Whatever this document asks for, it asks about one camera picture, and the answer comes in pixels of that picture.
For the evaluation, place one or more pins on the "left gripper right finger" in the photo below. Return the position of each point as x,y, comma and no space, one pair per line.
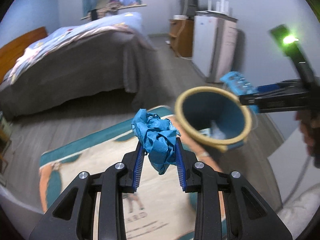
227,204

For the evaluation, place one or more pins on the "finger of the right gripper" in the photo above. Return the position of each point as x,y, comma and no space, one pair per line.
280,100
286,87

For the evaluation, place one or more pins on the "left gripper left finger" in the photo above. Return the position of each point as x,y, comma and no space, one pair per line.
92,204

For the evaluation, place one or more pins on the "blue pill blister pack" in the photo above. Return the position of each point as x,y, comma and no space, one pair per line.
237,84

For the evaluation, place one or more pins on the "blue paper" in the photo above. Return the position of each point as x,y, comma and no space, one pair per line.
158,138

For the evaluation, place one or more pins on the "clear plastic bag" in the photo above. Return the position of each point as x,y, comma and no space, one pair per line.
215,132

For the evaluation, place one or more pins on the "white blue box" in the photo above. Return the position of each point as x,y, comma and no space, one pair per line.
205,132

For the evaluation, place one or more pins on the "yellow teal trash bin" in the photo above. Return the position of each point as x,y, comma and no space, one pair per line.
198,107

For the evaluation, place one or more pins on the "person's right hand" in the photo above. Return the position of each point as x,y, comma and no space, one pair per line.
306,130

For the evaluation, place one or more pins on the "white grey cabinet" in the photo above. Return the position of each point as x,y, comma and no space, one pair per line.
214,42

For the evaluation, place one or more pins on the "wooden cabinet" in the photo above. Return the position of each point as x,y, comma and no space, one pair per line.
181,37

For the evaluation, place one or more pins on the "black television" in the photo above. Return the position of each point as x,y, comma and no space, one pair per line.
189,8

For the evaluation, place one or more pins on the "light blue floral quilt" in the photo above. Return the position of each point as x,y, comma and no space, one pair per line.
130,22

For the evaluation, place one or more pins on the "bed with grey cover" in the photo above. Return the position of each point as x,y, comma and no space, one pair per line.
99,63

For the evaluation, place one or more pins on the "wooden headboard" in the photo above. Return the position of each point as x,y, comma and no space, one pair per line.
10,52

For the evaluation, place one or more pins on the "clothes pile on windowsill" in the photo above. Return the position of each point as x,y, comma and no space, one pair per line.
104,6

